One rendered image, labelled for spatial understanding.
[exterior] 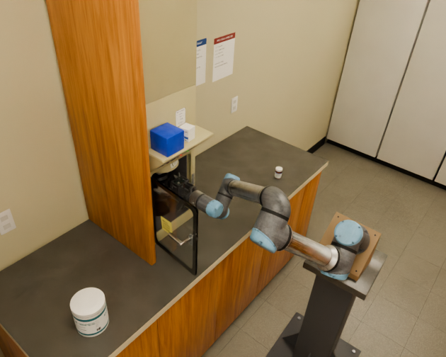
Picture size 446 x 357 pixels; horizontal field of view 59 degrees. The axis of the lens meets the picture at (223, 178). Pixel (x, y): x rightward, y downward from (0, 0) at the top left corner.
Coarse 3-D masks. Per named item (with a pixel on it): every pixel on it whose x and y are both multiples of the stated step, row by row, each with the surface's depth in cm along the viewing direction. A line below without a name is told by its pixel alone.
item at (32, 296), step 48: (240, 144) 282; (288, 144) 285; (288, 192) 240; (96, 240) 200; (240, 240) 206; (0, 288) 173; (48, 288) 175; (144, 288) 178; (48, 336) 156; (96, 336) 158
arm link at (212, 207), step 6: (198, 198) 179; (204, 198) 178; (210, 198) 179; (198, 204) 179; (204, 204) 177; (210, 204) 176; (216, 204) 176; (204, 210) 178; (210, 210) 175; (216, 210) 175; (222, 210) 180; (210, 216) 179; (216, 216) 177
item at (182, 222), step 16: (160, 192) 169; (160, 208) 175; (176, 208) 165; (192, 208) 156; (160, 224) 182; (176, 224) 170; (192, 224) 161; (160, 240) 188; (192, 240) 166; (176, 256) 183; (192, 256) 172; (192, 272) 178
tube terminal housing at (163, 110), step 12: (168, 96) 162; (180, 96) 168; (192, 96) 174; (156, 108) 160; (168, 108) 165; (180, 108) 171; (192, 108) 178; (156, 120) 163; (168, 120) 169; (192, 120) 181; (180, 156) 185; (192, 156) 193; (192, 168) 198
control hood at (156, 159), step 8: (200, 128) 182; (200, 136) 176; (208, 136) 177; (184, 144) 170; (192, 144) 170; (152, 152) 164; (176, 152) 165; (152, 160) 163; (160, 160) 160; (168, 160) 161; (152, 168) 166
